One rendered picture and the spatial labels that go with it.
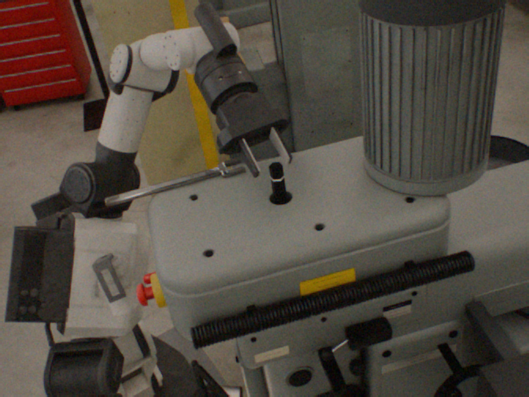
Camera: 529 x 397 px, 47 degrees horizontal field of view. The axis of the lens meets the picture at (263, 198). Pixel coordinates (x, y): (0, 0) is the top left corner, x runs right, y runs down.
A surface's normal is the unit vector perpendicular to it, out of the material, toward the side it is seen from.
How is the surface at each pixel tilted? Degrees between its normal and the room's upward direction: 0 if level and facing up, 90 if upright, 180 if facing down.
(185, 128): 90
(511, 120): 0
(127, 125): 88
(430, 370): 90
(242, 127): 30
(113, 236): 59
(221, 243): 0
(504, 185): 0
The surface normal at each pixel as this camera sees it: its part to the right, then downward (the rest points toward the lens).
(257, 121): 0.12, -0.42
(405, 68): -0.55, 0.57
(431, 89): -0.19, 0.62
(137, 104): 0.45, 0.47
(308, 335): 0.24, 0.58
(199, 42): 0.32, -0.50
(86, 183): -0.52, 0.13
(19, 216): -0.13, -0.78
